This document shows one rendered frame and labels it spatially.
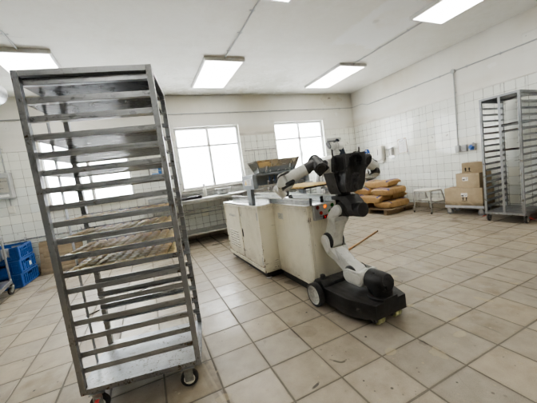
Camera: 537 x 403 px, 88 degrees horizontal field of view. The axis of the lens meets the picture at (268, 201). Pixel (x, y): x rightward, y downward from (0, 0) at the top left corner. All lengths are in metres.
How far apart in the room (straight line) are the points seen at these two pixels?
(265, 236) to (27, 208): 4.45
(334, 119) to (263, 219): 5.17
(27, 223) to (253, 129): 4.59
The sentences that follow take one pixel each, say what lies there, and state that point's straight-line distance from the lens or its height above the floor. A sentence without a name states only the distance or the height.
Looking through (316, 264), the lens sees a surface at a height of 0.30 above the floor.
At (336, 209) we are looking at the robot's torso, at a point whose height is 0.81.
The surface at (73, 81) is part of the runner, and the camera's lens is 1.83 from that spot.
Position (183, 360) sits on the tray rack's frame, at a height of 0.15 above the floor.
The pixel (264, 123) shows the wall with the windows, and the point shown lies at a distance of 6.71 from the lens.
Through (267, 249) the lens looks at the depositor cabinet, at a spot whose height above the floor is 0.35.
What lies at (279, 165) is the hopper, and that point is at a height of 1.24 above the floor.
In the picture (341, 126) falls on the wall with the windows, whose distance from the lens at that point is 7.87.
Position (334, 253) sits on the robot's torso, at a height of 0.43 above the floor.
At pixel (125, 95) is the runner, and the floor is 1.68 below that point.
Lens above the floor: 1.17
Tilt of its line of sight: 6 degrees down
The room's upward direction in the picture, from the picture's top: 8 degrees counter-clockwise
